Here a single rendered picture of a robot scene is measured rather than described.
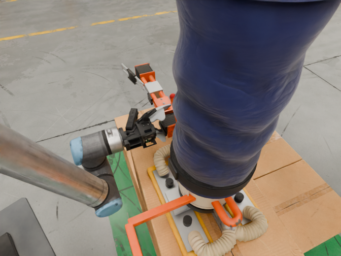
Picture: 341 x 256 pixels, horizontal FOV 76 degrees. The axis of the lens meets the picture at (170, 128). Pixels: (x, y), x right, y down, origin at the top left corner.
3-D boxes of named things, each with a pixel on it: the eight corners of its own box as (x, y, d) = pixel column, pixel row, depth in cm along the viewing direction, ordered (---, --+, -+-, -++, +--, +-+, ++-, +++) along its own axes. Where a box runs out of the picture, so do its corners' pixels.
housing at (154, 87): (164, 97, 97) (164, 89, 94) (149, 101, 95) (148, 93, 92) (158, 88, 101) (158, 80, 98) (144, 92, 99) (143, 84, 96)
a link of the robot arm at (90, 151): (74, 152, 80) (64, 134, 72) (108, 141, 83) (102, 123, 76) (78, 172, 74) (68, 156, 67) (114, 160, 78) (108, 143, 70)
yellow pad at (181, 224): (216, 250, 65) (219, 245, 62) (186, 265, 63) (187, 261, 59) (171, 161, 86) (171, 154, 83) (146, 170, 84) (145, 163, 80)
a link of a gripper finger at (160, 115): (176, 113, 75) (157, 130, 78) (169, 102, 79) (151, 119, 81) (171, 109, 73) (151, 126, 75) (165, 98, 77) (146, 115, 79)
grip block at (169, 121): (190, 131, 84) (191, 120, 79) (166, 138, 81) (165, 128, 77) (180, 117, 89) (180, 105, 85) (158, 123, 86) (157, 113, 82)
